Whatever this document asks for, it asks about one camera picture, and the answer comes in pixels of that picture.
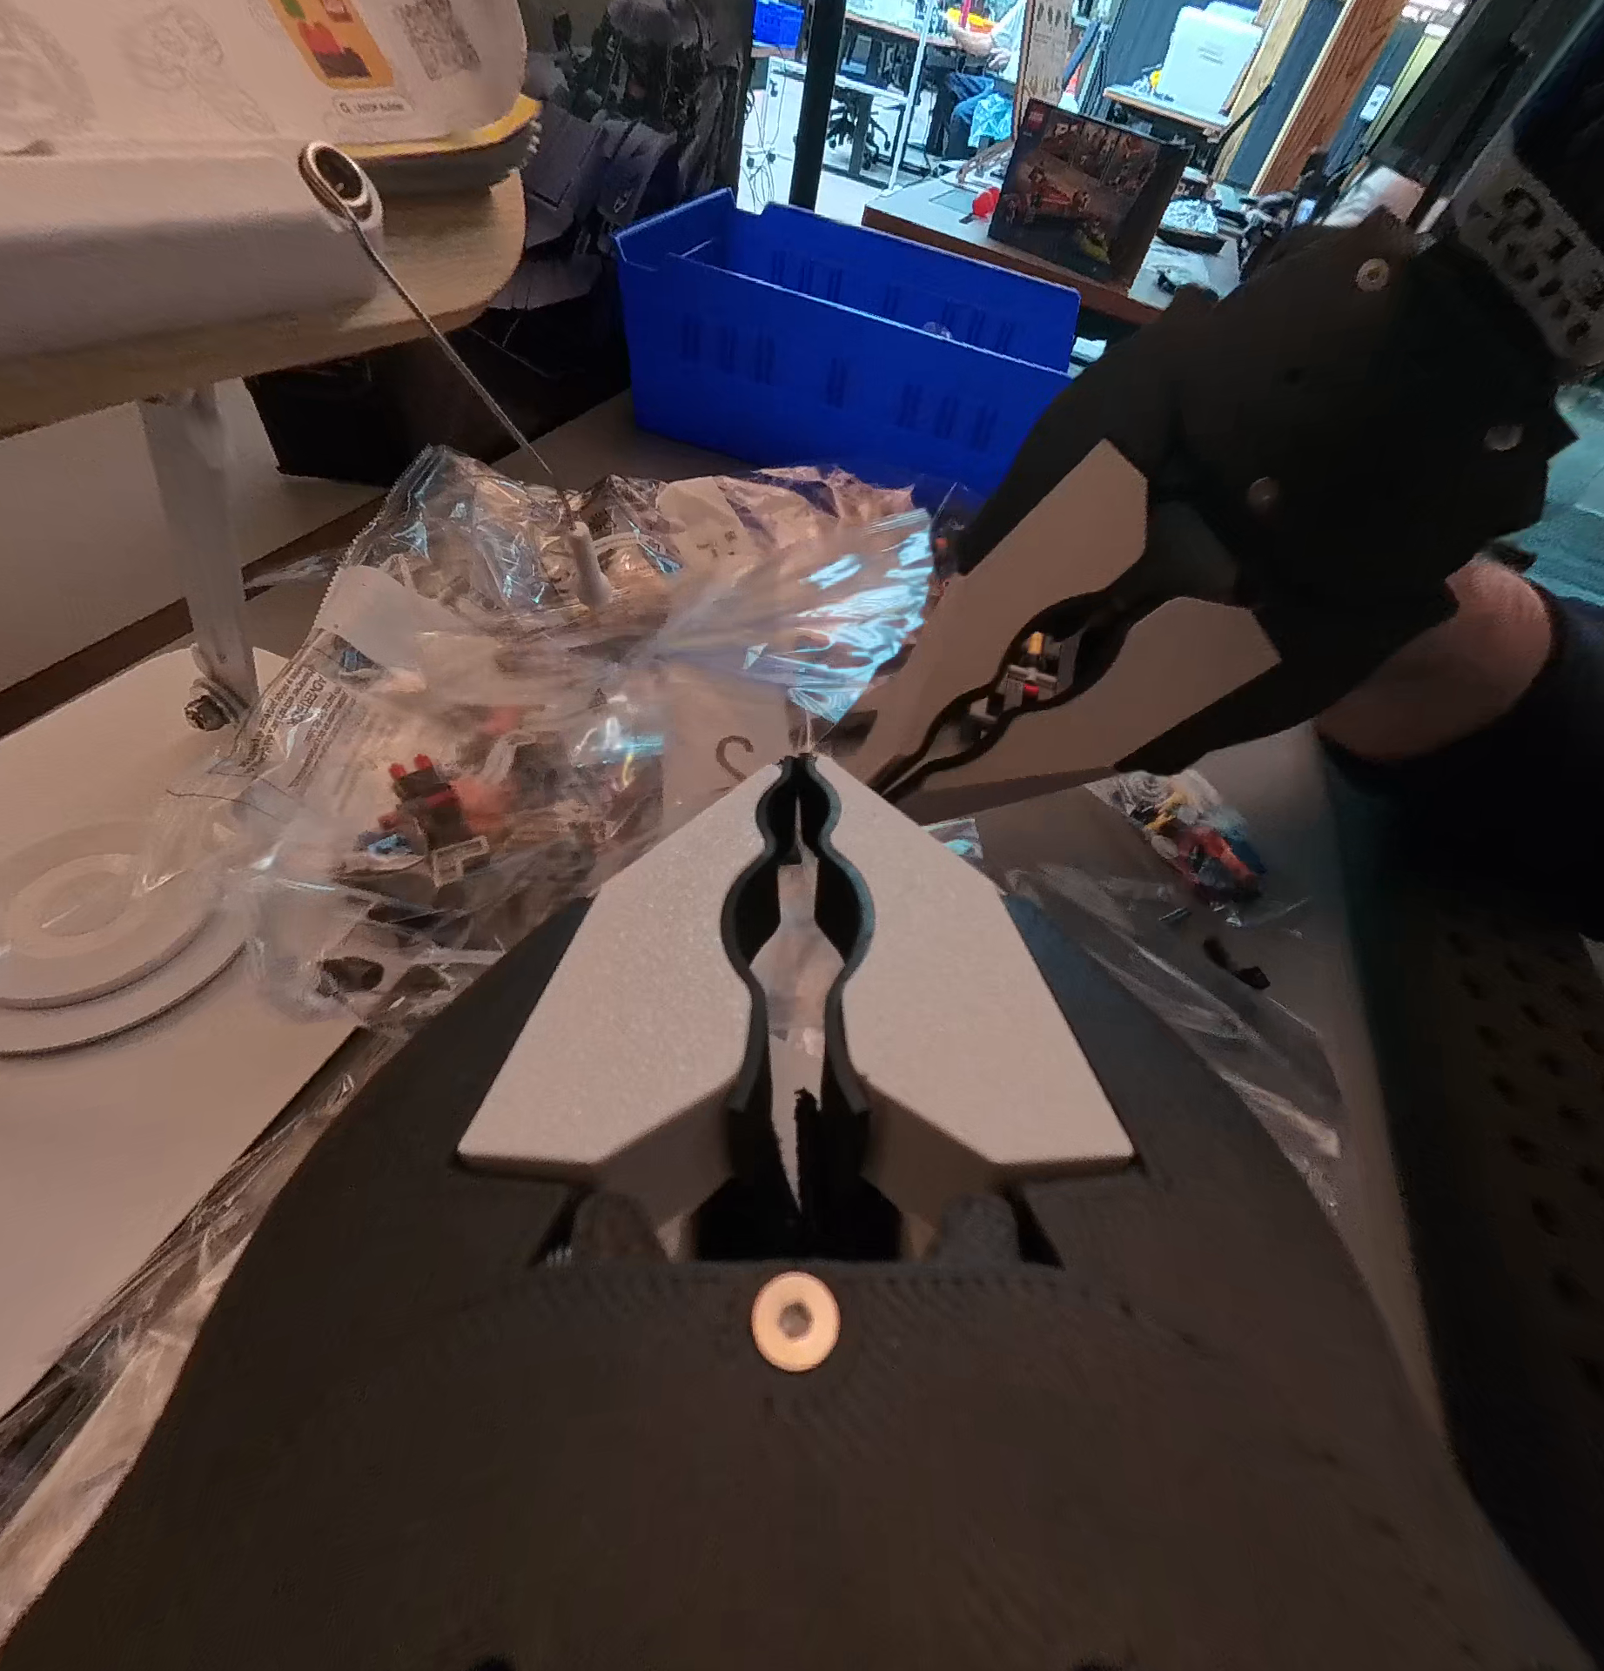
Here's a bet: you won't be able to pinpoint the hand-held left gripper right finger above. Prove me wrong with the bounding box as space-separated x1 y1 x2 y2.
806 747 1140 1240

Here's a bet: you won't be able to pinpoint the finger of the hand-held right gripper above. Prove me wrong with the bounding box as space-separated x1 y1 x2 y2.
863 432 1161 794
882 592 1288 800

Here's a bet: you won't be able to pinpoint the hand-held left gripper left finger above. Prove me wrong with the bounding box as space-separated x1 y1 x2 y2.
459 753 801 1240

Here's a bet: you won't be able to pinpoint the grey lego chassis assembly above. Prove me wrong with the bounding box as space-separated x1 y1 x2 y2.
959 623 1091 737

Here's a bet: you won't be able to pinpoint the clear plastic bag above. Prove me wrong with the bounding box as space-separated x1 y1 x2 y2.
982 861 1357 1181

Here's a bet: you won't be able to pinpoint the clear bag tall white label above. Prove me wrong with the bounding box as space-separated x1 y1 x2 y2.
317 441 976 839

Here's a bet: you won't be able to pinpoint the scattered loose lego pieces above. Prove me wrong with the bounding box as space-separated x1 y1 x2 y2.
1155 897 1276 997

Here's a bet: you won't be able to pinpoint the colourful lego set box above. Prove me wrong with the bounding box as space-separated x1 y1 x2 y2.
982 96 1196 289

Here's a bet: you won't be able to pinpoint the person's right hand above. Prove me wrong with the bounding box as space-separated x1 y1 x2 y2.
1310 553 1554 763

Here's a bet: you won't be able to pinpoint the small zip bag colourful parts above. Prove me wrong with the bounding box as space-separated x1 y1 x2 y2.
1112 770 1276 905

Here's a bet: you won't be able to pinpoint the blue plastic bin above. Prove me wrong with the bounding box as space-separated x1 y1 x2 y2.
610 186 1083 490

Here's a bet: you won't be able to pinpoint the wooden background desk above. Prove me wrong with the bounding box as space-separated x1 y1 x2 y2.
859 170 1242 327

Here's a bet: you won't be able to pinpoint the white container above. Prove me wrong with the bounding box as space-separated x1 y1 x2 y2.
1155 6 1257 111

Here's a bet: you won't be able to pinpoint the tall cardboard box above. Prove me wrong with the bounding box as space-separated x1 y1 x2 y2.
1005 0 1088 112

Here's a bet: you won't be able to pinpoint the black perforated board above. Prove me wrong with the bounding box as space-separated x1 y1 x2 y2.
1323 897 1604 1671

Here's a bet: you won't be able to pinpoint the white tapered rod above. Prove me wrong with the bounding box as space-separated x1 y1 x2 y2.
139 381 261 737

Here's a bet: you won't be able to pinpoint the wooden side table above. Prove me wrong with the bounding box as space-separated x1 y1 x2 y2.
0 165 529 450

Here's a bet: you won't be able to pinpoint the clear bag long dark parts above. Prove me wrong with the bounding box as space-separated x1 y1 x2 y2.
0 1176 230 1571

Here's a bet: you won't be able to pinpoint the instruction booklet stack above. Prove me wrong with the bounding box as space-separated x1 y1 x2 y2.
0 0 544 198

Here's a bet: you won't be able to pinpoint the wooden post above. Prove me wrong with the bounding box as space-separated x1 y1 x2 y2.
1249 0 1408 192

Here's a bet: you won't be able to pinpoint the black vertical post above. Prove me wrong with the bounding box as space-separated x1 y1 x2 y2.
789 0 848 215

